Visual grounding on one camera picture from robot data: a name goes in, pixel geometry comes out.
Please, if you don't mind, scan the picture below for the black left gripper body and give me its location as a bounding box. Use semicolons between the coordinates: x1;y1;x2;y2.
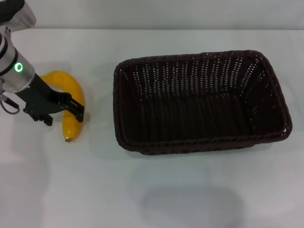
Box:
15;73;72;117

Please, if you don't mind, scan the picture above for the dark brown woven basket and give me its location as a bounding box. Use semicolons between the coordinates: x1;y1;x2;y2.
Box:
113;49;294;156

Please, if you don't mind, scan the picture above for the yellow banana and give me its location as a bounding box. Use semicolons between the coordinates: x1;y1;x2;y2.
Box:
40;70;86;143

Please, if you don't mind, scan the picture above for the grey left wrist cable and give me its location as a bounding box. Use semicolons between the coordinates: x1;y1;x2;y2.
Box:
0;78;20;114

